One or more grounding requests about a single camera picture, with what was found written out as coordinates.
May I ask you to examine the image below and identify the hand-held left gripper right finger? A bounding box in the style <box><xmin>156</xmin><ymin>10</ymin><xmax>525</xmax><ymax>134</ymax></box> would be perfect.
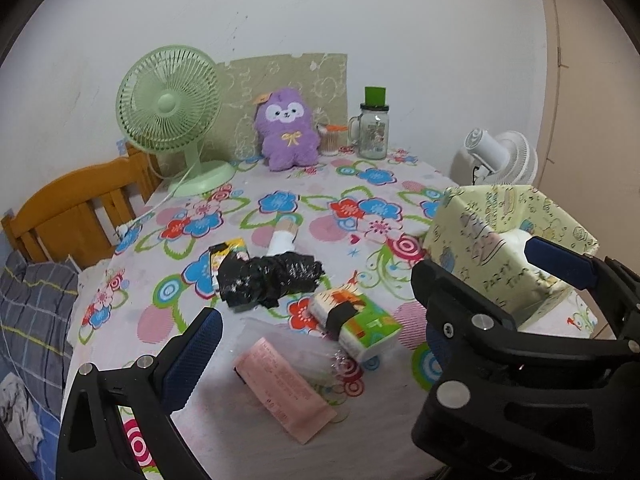
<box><xmin>425</xmin><ymin>317</ymin><xmax>454</xmax><ymax>379</ymax></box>

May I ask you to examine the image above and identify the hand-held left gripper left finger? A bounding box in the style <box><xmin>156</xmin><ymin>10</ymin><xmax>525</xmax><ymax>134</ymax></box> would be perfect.
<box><xmin>55</xmin><ymin>307</ymin><xmax>224</xmax><ymax>480</ymax></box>

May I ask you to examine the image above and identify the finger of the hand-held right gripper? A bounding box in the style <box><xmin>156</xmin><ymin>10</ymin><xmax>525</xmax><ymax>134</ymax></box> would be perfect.
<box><xmin>410</xmin><ymin>259</ymin><xmax>521</xmax><ymax>377</ymax></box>
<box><xmin>524</xmin><ymin>236</ymin><xmax>640</xmax><ymax>351</ymax></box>

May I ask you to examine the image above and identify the green tissue pack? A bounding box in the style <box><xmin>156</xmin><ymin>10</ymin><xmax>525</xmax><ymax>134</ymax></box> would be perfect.
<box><xmin>307</xmin><ymin>285</ymin><xmax>404</xmax><ymax>364</ymax></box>

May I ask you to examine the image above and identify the pink packet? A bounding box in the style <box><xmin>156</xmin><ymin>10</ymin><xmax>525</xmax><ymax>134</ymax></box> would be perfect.
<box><xmin>233</xmin><ymin>337</ymin><xmax>337</xmax><ymax>445</ymax></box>

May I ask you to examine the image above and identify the black plastic bag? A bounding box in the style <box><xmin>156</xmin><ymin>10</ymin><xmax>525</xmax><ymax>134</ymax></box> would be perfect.
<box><xmin>216</xmin><ymin>252</ymin><xmax>326</xmax><ymax>314</ymax></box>

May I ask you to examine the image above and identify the yellow snack packet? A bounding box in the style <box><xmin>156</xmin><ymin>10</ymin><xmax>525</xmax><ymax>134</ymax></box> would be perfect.
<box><xmin>207</xmin><ymin>237</ymin><xmax>249</xmax><ymax>292</ymax></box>

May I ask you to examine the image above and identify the clear plastic bag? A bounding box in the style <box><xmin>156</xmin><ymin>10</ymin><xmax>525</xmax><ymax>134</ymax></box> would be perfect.
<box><xmin>254</xmin><ymin>319</ymin><xmax>372</xmax><ymax>412</ymax></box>

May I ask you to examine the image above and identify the beige and white sock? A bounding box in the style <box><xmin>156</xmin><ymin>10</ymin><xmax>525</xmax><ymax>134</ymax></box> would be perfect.
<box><xmin>267</xmin><ymin>217</ymin><xmax>299</xmax><ymax>259</ymax></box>

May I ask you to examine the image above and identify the white clip fan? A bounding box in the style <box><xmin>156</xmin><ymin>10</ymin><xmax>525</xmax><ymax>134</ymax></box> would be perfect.
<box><xmin>462</xmin><ymin>129</ymin><xmax>540</xmax><ymax>189</ymax></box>

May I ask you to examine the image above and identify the blue bed sheet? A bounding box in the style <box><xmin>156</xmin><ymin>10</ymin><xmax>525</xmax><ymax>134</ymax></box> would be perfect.
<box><xmin>0</xmin><ymin>370</ymin><xmax>67</xmax><ymax>480</ymax></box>

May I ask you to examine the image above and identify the grey plaid pillow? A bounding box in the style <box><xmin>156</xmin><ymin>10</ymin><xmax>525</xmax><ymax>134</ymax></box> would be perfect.
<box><xmin>0</xmin><ymin>250</ymin><xmax>82</xmax><ymax>411</ymax></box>

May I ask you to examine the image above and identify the beige door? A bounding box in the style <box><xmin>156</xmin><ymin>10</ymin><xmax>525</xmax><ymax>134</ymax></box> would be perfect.
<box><xmin>532</xmin><ymin>0</ymin><xmax>640</xmax><ymax>266</ymax></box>

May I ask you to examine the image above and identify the grey white crumpled cloth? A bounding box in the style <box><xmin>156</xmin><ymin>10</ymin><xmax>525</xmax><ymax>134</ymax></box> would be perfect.
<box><xmin>0</xmin><ymin>374</ymin><xmax>46</xmax><ymax>462</ymax></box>

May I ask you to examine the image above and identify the floral tablecloth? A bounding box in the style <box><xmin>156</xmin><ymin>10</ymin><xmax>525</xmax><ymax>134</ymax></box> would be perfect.
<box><xmin>60</xmin><ymin>147</ymin><xmax>601</xmax><ymax>480</ymax></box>

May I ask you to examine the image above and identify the glass jar mug green lid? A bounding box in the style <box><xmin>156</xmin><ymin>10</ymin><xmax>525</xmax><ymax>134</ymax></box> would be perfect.
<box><xmin>357</xmin><ymin>86</ymin><xmax>391</xmax><ymax>161</ymax></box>

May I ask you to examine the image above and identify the toothpick holder cup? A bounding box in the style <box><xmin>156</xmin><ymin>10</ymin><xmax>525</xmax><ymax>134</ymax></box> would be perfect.
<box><xmin>316</xmin><ymin>122</ymin><xmax>349</xmax><ymax>157</ymax></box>

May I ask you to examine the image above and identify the purple plush toy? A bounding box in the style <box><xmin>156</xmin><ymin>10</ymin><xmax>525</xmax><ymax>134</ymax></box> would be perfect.
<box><xmin>253</xmin><ymin>86</ymin><xmax>321</xmax><ymax>171</ymax></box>

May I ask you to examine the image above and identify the green desk fan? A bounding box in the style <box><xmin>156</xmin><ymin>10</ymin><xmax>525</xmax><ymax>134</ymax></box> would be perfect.
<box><xmin>116</xmin><ymin>45</ymin><xmax>237</xmax><ymax>198</ymax></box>

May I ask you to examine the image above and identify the olive printed cardboard sheet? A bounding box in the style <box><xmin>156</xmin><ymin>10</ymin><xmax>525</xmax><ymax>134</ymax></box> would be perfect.
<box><xmin>216</xmin><ymin>51</ymin><xmax>349</xmax><ymax>163</ymax></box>

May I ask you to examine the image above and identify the white fan power cable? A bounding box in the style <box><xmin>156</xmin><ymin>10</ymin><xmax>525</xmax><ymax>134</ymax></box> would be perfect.
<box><xmin>116</xmin><ymin>167</ymin><xmax>195</xmax><ymax>239</ymax></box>

